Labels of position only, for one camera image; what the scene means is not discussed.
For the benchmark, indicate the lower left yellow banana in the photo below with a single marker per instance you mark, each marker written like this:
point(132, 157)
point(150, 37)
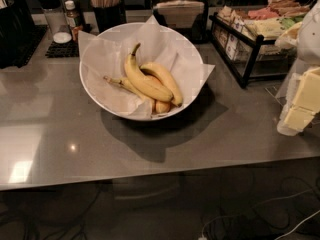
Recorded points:
point(127, 85)

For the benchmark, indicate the black cup of stirrers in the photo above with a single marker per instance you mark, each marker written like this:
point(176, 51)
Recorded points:
point(108, 13)

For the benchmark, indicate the white bowl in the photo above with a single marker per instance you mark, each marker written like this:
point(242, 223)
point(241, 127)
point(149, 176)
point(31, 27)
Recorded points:
point(100, 94)

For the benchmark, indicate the right yellow banana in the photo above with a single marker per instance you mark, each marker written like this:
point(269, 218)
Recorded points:
point(166, 78)

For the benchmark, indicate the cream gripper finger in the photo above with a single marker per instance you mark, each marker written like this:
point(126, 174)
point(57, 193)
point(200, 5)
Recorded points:
point(306, 102)

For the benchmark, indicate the large front yellow banana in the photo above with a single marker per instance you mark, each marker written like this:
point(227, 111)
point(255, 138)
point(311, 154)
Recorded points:
point(142, 82)

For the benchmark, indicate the black container left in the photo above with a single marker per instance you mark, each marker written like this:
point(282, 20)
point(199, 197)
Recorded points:
point(19, 35)

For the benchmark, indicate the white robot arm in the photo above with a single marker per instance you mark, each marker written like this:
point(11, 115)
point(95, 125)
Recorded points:
point(308, 48)

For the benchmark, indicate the glass sugar shaker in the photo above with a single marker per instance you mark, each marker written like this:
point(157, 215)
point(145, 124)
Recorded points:
point(55, 18)

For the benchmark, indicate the packaged sandwiches on rack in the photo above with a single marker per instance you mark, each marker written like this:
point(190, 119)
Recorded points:
point(279, 21)

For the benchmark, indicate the small sauce bottle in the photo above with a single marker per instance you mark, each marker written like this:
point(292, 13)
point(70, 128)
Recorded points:
point(74, 19)

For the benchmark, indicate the black rubber mat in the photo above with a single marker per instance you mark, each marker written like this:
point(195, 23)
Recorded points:
point(63, 50)

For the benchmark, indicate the white paper liner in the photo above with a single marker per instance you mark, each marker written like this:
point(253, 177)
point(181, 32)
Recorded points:
point(106, 57)

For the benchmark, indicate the black wire rack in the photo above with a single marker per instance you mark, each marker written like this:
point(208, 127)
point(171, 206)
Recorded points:
point(249, 56)

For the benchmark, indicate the napkin dispenser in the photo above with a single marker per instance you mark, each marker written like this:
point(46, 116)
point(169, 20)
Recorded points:
point(188, 17)

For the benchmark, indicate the short yellow banana end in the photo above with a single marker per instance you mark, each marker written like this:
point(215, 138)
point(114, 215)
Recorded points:
point(162, 107)

